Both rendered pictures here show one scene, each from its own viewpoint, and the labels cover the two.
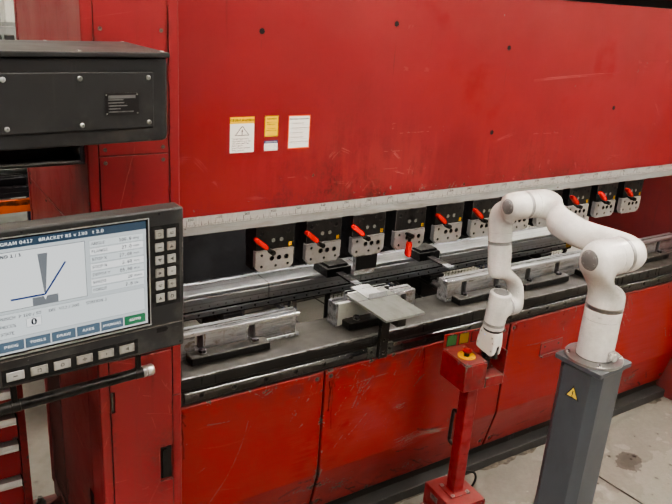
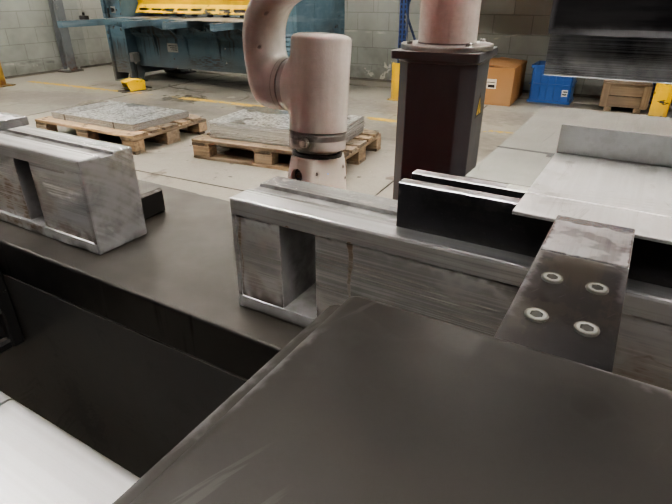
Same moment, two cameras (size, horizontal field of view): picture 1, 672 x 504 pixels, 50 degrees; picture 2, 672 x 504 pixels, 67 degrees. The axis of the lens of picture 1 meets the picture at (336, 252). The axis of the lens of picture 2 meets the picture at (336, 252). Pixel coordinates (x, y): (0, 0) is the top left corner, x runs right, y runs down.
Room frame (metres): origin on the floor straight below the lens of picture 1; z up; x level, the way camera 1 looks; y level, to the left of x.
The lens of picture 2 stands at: (2.87, 0.05, 1.10)
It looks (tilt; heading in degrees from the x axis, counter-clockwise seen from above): 27 degrees down; 245
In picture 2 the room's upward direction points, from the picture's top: straight up
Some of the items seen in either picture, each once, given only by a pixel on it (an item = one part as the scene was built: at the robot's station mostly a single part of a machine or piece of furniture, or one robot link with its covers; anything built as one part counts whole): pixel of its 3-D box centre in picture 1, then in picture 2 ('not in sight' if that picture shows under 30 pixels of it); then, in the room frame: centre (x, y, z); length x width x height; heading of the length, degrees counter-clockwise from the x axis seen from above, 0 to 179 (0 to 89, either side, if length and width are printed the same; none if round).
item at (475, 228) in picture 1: (477, 215); not in sight; (2.95, -0.59, 1.24); 0.15 x 0.09 x 0.17; 124
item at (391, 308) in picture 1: (384, 304); (633, 153); (2.50, -0.20, 1.00); 0.26 x 0.18 x 0.01; 34
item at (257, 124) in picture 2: not in sight; (288, 126); (1.54, -3.59, 0.20); 1.01 x 0.63 x 0.12; 131
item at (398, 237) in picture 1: (403, 225); not in sight; (2.72, -0.26, 1.24); 0.15 x 0.09 x 0.17; 124
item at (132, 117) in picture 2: not in sight; (120, 114); (2.64, -4.76, 0.17); 0.99 x 0.63 x 0.05; 125
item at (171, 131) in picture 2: not in sight; (122, 125); (2.64, -4.76, 0.07); 1.20 x 0.80 x 0.14; 125
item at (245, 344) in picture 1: (229, 350); not in sight; (2.24, 0.35, 0.89); 0.30 x 0.05 x 0.03; 124
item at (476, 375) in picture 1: (473, 359); not in sight; (2.58, -0.58, 0.75); 0.20 x 0.16 x 0.18; 120
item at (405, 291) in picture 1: (372, 304); (495, 305); (2.66, -0.16, 0.92); 0.39 x 0.06 x 0.10; 124
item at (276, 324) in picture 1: (235, 333); not in sight; (2.32, 0.34, 0.92); 0.50 x 0.06 x 0.10; 124
